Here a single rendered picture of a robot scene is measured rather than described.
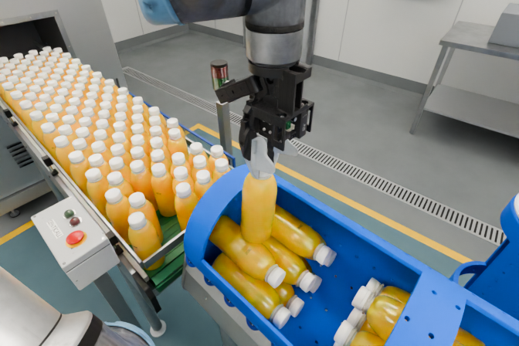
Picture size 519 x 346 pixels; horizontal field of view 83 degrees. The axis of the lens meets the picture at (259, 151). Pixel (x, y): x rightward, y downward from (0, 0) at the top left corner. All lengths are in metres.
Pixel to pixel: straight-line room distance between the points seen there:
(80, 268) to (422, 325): 0.67
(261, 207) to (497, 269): 0.81
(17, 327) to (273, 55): 0.36
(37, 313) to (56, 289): 1.85
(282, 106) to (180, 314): 1.57
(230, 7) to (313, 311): 0.66
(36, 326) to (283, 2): 0.39
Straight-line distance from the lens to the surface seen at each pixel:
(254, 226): 0.61
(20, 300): 0.35
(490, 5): 3.72
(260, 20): 0.37
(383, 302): 0.59
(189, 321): 1.83
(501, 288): 1.20
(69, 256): 0.79
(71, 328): 0.35
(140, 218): 0.80
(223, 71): 1.10
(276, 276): 0.63
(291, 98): 0.40
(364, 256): 0.75
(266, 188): 0.54
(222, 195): 0.62
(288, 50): 0.38
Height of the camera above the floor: 1.67
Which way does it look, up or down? 39 degrees down
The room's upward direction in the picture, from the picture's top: straight up
